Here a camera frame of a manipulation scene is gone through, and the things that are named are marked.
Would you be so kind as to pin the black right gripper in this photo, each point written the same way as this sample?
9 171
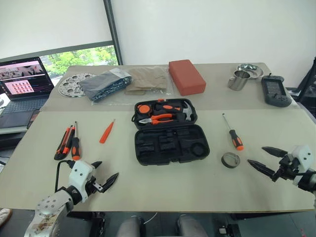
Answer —
287 168

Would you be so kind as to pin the white shoe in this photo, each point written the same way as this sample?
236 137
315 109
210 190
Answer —
5 216

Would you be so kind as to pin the beige bagged cloth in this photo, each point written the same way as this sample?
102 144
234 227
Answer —
148 79

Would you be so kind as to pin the stainless steel cup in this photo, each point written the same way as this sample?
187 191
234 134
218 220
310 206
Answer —
238 82

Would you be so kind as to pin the black tool case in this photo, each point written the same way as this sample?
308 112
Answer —
172 148

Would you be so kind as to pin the red rectangular block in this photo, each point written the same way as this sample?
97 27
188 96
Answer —
187 76

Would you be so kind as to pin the claw hammer with black grip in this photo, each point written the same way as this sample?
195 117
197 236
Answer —
184 109

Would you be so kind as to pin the orange black utility knife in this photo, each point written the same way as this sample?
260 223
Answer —
64 143

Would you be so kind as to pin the dark grey handheld controller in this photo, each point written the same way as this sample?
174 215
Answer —
275 91

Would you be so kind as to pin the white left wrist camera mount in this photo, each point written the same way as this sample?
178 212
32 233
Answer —
80 172

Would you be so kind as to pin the stainless steel bowl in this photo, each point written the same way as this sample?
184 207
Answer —
254 71

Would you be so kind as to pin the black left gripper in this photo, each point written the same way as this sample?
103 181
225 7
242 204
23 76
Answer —
96 186

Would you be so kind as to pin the black equipment beside table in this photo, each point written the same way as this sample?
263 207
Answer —
308 91

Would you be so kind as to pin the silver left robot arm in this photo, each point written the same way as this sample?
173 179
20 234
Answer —
48 209

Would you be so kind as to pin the open laptop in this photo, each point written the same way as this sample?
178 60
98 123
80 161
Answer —
22 81

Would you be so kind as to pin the dark window frame post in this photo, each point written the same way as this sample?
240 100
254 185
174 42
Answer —
112 32

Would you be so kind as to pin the dark blue bagged cloth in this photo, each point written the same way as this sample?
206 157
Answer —
103 85

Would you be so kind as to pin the orange black tape measure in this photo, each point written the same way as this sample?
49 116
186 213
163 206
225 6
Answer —
143 109

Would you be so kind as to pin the grey tape roll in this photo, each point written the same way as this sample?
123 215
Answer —
230 164

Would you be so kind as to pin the round perforated metal plate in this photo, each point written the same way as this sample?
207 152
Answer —
70 85

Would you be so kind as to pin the small orange screwdriver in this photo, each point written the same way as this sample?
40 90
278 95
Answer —
106 133

